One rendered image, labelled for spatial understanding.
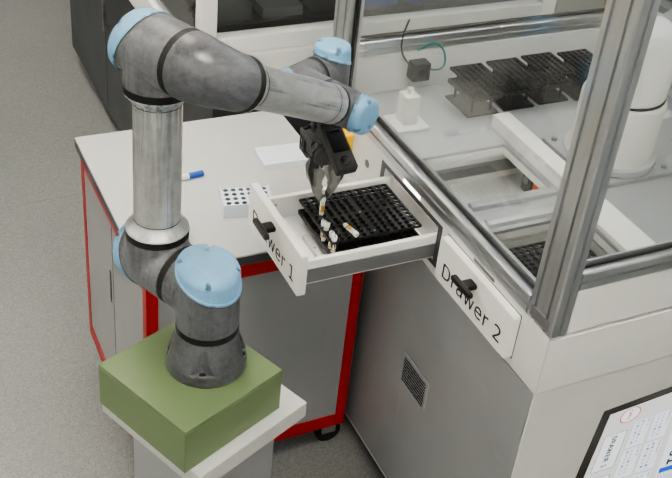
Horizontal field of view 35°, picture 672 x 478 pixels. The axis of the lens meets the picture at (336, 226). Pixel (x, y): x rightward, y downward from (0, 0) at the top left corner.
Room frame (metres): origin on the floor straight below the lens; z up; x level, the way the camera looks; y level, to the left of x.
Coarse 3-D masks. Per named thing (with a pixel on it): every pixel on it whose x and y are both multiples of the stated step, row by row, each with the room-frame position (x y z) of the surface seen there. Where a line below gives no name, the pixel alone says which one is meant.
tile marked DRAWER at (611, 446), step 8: (624, 432) 1.25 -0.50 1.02; (608, 440) 1.25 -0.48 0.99; (616, 440) 1.23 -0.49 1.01; (600, 448) 1.23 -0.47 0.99; (608, 448) 1.22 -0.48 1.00; (616, 448) 1.21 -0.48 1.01; (600, 456) 1.21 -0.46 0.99; (608, 456) 1.20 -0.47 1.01; (616, 456) 1.19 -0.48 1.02; (600, 464) 1.19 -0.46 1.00; (608, 464) 1.18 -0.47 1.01; (592, 472) 1.18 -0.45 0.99
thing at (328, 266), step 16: (384, 176) 2.14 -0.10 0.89; (304, 192) 2.03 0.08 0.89; (400, 192) 2.10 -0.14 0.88; (288, 208) 2.01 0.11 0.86; (416, 208) 2.03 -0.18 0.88; (288, 224) 1.98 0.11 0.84; (304, 224) 1.98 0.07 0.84; (432, 224) 1.97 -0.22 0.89; (400, 240) 1.88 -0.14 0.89; (416, 240) 1.89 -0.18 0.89; (432, 240) 1.91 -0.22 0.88; (320, 256) 1.79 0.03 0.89; (336, 256) 1.80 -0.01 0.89; (352, 256) 1.82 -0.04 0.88; (368, 256) 1.84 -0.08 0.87; (384, 256) 1.85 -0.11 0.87; (400, 256) 1.87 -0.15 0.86; (416, 256) 1.89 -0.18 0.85; (432, 256) 1.92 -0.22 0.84; (320, 272) 1.78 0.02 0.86; (336, 272) 1.80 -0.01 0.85; (352, 272) 1.82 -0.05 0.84
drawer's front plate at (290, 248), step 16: (256, 192) 1.96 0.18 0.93; (256, 208) 1.95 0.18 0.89; (272, 208) 1.90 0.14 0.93; (272, 240) 1.87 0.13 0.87; (288, 240) 1.80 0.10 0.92; (272, 256) 1.86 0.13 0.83; (288, 256) 1.79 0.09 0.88; (304, 256) 1.74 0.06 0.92; (288, 272) 1.79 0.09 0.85; (304, 272) 1.74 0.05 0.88; (304, 288) 1.75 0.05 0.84
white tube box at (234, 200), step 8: (264, 184) 2.19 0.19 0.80; (224, 192) 2.14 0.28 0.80; (232, 192) 2.14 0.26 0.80; (240, 192) 2.15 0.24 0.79; (248, 192) 2.15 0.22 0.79; (224, 200) 2.11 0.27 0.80; (232, 200) 2.11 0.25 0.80; (240, 200) 2.11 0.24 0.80; (248, 200) 2.12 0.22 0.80; (224, 208) 2.08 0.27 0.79; (232, 208) 2.08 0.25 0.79; (240, 208) 2.09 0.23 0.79; (248, 208) 2.10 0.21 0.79; (224, 216) 2.08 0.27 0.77; (232, 216) 2.09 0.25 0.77; (240, 216) 2.09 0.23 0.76
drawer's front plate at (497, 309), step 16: (448, 240) 1.85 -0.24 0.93; (448, 256) 1.84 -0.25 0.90; (464, 256) 1.80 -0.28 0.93; (448, 272) 1.83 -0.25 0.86; (464, 272) 1.78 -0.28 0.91; (480, 272) 1.75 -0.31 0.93; (448, 288) 1.82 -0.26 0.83; (480, 288) 1.72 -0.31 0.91; (464, 304) 1.76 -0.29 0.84; (480, 304) 1.71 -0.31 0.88; (496, 304) 1.67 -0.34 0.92; (480, 320) 1.70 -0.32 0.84; (496, 320) 1.66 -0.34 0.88; (512, 320) 1.62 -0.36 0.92; (496, 336) 1.65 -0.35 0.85; (512, 336) 1.62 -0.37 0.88
